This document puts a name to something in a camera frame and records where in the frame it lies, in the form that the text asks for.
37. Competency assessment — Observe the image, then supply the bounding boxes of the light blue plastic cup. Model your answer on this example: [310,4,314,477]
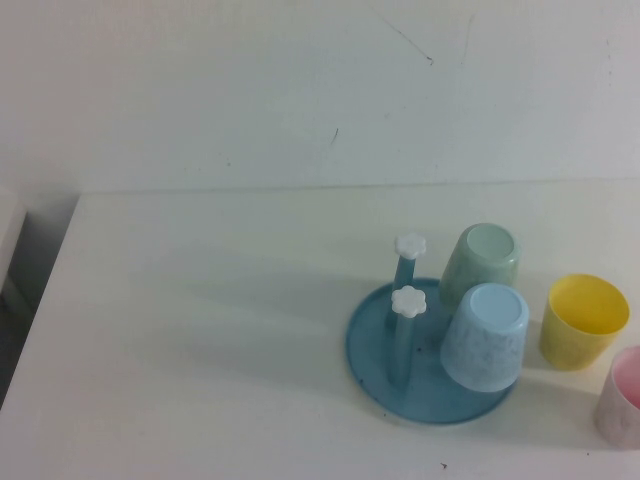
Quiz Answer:
[439,282,530,394]

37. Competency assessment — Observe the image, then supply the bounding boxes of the blue cup stand white caps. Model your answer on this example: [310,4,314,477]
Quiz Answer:
[344,231,521,427]

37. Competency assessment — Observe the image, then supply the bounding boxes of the green plastic cup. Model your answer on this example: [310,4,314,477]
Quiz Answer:
[438,223,524,325]

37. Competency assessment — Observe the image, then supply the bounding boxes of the yellow plastic cup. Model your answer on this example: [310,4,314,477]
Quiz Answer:
[538,273,631,372]

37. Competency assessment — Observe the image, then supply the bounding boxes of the pink plastic cup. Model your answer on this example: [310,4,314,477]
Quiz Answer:
[593,344,640,449]

